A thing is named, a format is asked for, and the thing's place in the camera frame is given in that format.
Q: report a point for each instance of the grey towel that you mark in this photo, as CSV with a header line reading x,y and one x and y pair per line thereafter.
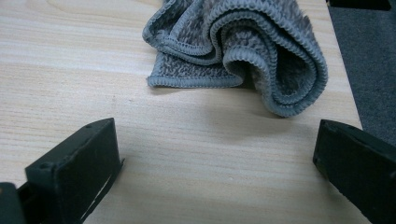
x,y
249,46

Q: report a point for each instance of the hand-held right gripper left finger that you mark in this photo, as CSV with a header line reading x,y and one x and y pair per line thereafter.
x,y
77,171

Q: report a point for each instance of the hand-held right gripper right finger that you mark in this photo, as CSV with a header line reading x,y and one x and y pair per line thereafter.
x,y
361,161

